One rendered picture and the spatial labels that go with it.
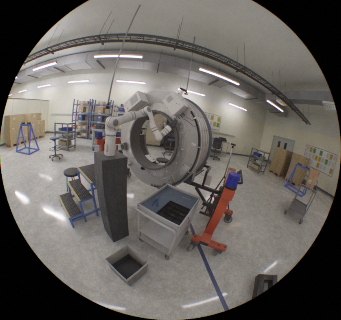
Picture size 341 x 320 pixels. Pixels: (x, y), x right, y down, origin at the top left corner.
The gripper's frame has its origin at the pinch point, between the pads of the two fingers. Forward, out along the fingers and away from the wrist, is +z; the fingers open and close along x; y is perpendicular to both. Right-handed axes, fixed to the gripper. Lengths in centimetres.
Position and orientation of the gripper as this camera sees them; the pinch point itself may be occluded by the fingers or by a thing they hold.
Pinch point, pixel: (178, 116)
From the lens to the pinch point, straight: 144.6
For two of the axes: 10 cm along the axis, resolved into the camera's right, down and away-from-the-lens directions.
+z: 6.9, -6.9, 2.3
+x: 0.7, -2.5, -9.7
